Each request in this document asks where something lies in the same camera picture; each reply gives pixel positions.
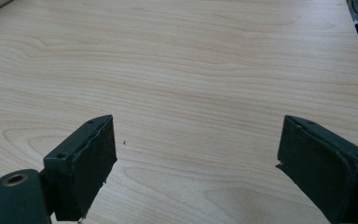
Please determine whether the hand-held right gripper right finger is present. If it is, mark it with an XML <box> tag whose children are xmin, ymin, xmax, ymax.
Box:
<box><xmin>275</xmin><ymin>115</ymin><xmax>358</xmax><ymax>224</ymax></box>

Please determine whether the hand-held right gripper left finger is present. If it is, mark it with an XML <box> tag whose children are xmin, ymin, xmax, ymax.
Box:
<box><xmin>43</xmin><ymin>114</ymin><xmax>118</xmax><ymax>222</ymax></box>

